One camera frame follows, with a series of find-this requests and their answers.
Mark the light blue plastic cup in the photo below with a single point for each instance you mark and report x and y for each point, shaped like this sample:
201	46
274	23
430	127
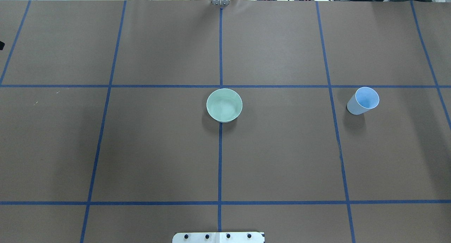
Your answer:
363	100

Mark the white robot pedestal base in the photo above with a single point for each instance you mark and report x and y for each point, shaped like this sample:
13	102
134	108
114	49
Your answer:
219	237

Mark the green ceramic bowl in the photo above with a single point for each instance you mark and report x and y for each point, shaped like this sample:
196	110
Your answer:
224	105

